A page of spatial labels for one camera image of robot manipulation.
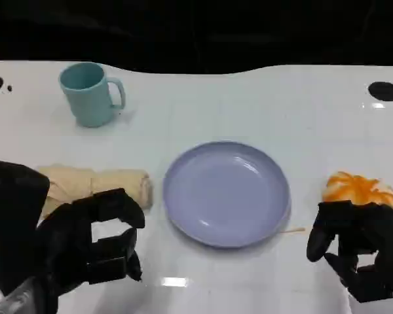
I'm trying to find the pale green mug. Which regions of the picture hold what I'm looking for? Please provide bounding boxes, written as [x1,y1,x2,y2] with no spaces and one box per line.
[58,62,126,128]

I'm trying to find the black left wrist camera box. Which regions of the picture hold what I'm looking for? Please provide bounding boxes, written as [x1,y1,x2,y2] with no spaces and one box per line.
[0,159,50,279]

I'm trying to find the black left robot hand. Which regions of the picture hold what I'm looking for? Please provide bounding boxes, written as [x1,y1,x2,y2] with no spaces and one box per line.
[35,187,146,299]

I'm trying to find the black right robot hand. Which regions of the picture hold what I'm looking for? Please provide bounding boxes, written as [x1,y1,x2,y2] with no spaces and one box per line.
[306,200,393,304]

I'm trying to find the beige towel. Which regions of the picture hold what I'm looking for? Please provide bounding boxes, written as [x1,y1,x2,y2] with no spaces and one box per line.
[36,166,155,219]

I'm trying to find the lilac plate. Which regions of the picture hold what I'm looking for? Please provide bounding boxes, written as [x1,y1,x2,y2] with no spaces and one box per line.
[162,141,291,249]

